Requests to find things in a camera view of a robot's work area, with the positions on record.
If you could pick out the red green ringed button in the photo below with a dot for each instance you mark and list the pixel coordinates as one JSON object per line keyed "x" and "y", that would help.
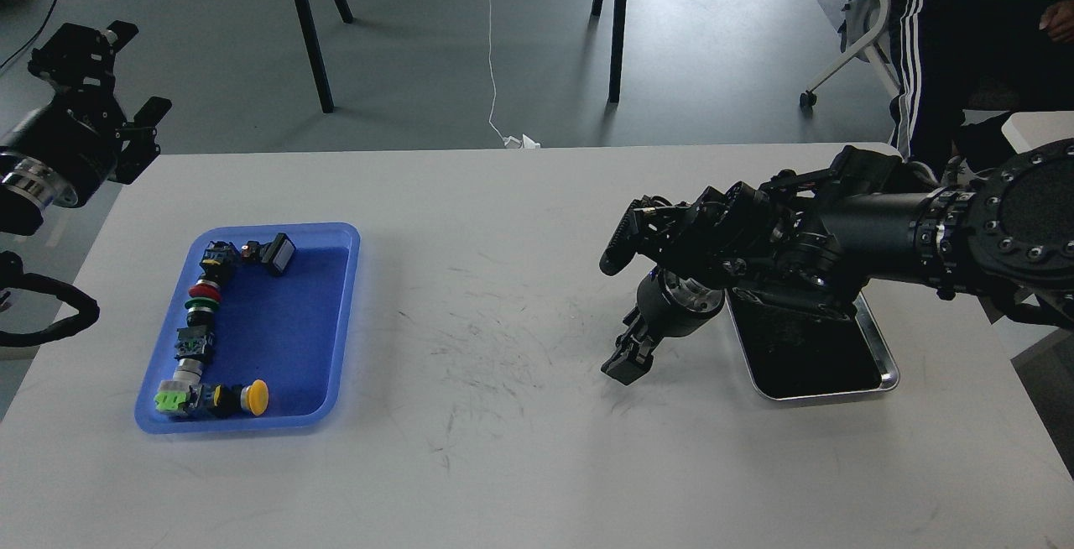
{"x": 204, "y": 298}

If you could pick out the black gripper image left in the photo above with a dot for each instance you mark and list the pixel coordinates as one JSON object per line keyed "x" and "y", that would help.
{"x": 61, "y": 153}

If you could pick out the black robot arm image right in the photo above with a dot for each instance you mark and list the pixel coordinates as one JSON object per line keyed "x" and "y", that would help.
{"x": 810, "y": 242}

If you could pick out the silver metal tray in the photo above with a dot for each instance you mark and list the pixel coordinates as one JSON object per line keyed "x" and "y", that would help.
{"x": 792, "y": 356}

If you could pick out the black table legs left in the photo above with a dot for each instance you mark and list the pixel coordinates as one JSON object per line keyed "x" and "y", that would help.
{"x": 313, "y": 49}

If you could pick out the person in green shirt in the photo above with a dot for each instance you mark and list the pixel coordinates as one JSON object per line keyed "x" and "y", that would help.
{"x": 943, "y": 49}

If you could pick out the person's second hand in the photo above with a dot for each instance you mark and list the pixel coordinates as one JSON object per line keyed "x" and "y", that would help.
{"x": 1057, "y": 22}

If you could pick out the black green contact block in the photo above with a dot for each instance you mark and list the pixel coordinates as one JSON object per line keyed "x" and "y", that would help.
{"x": 195, "y": 343}

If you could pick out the white office chair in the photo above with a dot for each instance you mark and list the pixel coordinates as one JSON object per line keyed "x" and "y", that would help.
{"x": 865, "y": 34}

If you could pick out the black square push button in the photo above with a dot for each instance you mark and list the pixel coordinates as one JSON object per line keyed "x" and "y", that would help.
{"x": 274, "y": 256}

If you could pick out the yellow mushroom push button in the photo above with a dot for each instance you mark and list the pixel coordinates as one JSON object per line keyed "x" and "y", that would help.
{"x": 252, "y": 399}

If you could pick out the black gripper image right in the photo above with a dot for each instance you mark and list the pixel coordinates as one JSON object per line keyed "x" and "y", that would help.
{"x": 668, "y": 306}

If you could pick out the green white switch block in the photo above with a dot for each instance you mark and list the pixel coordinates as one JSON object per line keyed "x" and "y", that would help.
{"x": 180, "y": 395}

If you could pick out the black table legs right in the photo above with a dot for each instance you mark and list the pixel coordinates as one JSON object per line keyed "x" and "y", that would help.
{"x": 612, "y": 20}

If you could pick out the white side table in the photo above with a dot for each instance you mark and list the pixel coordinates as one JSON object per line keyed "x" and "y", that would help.
{"x": 1026, "y": 131}

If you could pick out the black table legs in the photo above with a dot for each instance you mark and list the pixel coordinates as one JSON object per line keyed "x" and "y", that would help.
{"x": 612, "y": 20}
{"x": 313, "y": 49}

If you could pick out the blue plastic tray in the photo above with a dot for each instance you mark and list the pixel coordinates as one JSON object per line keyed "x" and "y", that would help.
{"x": 289, "y": 331}

